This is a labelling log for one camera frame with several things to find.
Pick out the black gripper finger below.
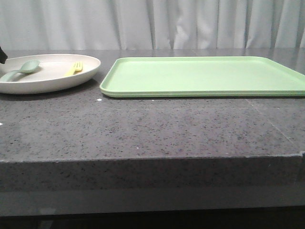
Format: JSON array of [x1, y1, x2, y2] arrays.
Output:
[[0, 47, 8, 64]]

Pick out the white round plate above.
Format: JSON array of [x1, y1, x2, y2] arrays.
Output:
[[0, 54, 101, 94]]

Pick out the yellow plastic fork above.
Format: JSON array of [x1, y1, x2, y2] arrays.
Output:
[[64, 61, 83, 77]]

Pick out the light green plastic spoon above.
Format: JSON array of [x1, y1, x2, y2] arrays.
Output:
[[0, 60, 40, 82]]

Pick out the grey pleated curtain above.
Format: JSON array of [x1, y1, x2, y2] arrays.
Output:
[[0, 0, 305, 51]]

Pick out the light green rectangular tray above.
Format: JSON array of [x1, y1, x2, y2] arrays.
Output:
[[100, 56, 305, 98]]

